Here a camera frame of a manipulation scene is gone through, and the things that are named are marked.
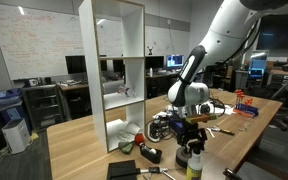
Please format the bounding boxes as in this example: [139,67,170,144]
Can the black flat case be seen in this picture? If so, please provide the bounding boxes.
[107,160,138,180]

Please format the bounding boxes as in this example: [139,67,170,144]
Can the blue hex key stand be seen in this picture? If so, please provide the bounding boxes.
[233,89,259,118]

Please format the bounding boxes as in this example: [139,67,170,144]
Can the blue cardboard box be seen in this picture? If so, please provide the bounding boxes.
[169,117,185,134]

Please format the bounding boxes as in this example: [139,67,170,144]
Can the blue recycling bin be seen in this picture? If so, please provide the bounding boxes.
[0,88,26,124]

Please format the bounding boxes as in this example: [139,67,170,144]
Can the white shelf unit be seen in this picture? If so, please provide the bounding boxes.
[79,0,145,152]

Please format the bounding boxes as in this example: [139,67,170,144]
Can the tangled black cables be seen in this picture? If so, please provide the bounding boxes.
[144,118,177,144]

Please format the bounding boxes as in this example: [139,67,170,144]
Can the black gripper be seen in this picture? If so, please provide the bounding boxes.
[176,126,207,150]

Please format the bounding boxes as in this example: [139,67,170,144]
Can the grey duct tape roll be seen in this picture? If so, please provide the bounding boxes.
[176,147,190,168]

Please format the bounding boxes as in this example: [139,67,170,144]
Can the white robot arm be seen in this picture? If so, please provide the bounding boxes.
[167,0,288,107]

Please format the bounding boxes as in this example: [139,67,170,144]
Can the green cloth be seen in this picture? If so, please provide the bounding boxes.
[118,141,134,154]

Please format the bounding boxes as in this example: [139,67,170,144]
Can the white spray bottle black nozzle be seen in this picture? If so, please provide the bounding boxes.
[185,140,204,180]

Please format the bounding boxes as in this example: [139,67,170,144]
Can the black tape dispenser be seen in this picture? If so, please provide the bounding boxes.
[140,143,162,164]

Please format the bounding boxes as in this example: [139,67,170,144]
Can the white air purifier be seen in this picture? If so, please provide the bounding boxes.
[2,119,31,154]

